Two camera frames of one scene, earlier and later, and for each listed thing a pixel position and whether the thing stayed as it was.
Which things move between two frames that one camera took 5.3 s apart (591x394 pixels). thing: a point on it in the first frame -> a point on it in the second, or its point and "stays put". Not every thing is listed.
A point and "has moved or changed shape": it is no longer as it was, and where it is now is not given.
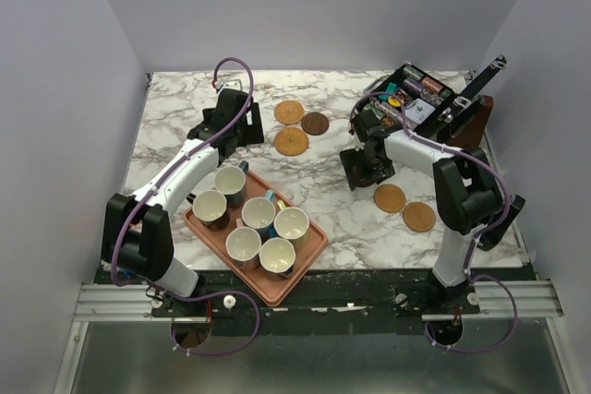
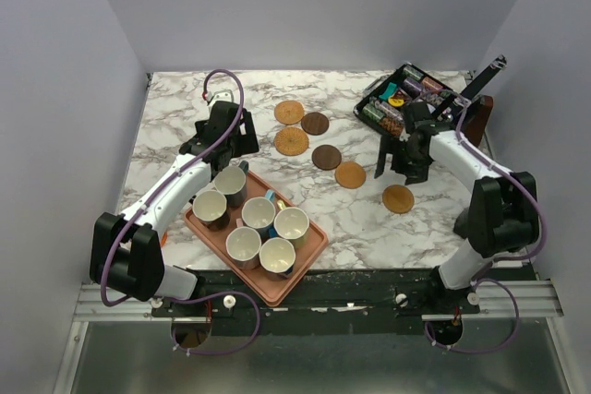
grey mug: x=230 y=182 stays put
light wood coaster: x=419 y=217 -> x=398 y=198
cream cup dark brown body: x=210 y=208 stays put
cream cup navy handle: x=277 y=257 stays put
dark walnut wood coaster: x=315 y=123 stays put
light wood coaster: x=390 y=198 has moved or changed shape
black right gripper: x=358 y=169 -> x=399 y=161
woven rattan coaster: x=291 y=141 stays put
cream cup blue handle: x=259 y=212 stays put
